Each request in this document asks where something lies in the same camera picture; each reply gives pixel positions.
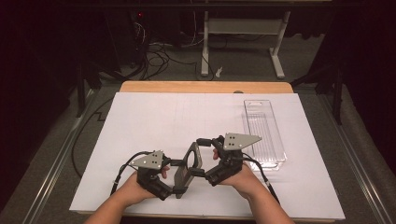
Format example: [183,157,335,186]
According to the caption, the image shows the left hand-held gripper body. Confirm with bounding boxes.
[129,149,174,202]

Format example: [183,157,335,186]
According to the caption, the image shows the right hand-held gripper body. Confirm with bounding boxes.
[205,133,262,188]

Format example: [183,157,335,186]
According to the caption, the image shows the clear plastic tray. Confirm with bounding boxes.
[242,99,288,172]

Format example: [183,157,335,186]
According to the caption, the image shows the person's left hand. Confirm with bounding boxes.
[120,165,171,206]

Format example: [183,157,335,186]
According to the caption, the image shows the person's right hand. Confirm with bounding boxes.
[212,148,269,202]

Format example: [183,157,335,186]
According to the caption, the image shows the white table sheet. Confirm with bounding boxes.
[68,91,346,221]

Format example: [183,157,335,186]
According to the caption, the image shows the black stand leg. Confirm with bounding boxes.
[74,60,125,119]
[290,62,344,126]

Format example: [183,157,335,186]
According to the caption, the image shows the white metal stand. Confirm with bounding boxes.
[200,10,292,79]

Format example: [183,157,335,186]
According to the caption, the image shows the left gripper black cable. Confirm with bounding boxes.
[110,150,153,196]

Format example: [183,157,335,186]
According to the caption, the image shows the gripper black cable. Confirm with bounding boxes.
[236,153,281,204]
[110,150,153,196]

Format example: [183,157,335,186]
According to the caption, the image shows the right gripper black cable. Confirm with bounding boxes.
[236,153,281,204]

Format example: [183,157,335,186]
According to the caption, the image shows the long black floor cable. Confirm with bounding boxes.
[70,95,117,179]

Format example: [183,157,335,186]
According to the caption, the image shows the metal floor rail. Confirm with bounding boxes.
[21,88,96,224]
[317,92,396,224]

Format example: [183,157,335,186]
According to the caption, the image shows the bundle of floor cables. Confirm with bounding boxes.
[132,18,202,81]

